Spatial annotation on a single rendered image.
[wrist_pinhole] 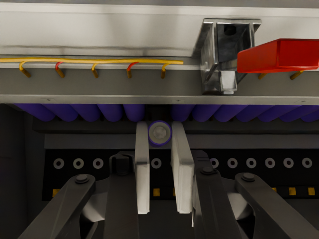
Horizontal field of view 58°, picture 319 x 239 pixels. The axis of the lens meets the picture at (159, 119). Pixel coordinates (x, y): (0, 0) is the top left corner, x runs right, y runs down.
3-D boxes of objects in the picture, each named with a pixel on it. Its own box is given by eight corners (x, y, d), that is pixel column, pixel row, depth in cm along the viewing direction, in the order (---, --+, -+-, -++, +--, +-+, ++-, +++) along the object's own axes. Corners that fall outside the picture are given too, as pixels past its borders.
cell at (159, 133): (153, 151, 26) (154, 150, 20) (143, 133, 27) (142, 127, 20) (170, 141, 27) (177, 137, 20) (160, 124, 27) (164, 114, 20)
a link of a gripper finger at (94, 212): (135, 224, 13) (68, 225, 13) (136, 172, 18) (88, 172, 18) (134, 195, 13) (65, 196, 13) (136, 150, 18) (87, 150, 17)
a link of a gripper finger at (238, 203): (198, 194, 13) (264, 194, 13) (186, 149, 18) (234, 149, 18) (196, 222, 13) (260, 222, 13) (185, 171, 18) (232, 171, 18)
